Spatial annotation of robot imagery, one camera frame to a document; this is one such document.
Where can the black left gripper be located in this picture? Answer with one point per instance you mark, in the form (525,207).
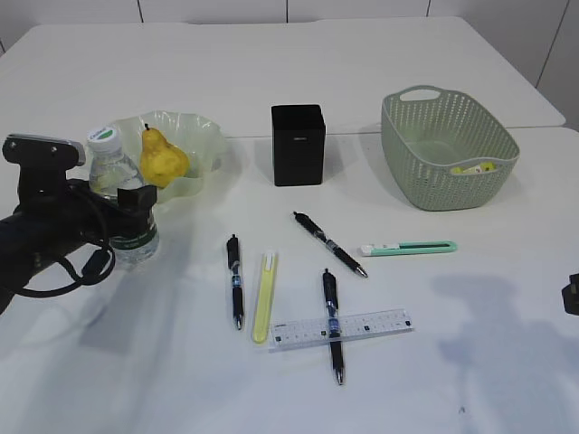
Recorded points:
(72,229)

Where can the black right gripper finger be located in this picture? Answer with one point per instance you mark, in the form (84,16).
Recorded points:
(570,295)

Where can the yellow pear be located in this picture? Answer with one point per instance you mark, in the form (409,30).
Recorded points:
(161,162)

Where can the clear plastic water bottle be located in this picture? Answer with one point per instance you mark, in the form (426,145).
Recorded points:
(110,170)

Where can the green utility knife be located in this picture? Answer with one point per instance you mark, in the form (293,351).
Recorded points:
(408,248)

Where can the yellow waste paper package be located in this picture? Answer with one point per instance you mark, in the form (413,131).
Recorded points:
(480,168)

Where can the black pen left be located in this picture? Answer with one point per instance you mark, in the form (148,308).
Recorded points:
(234,265)

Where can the black pen upper middle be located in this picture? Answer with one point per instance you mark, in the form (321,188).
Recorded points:
(303,220)

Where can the black square pen holder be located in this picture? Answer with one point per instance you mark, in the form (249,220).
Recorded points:
(298,144)

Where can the yellow utility knife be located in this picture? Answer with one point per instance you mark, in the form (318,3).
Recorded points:
(265,295)

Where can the green plastic woven basket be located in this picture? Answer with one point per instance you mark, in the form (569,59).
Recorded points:
(426,131)

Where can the clear plastic ruler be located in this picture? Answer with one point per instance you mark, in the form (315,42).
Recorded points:
(300,334)

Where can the black pen on ruler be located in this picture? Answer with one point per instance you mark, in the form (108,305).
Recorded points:
(330,293)

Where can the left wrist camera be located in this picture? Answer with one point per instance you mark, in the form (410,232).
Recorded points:
(43,161)

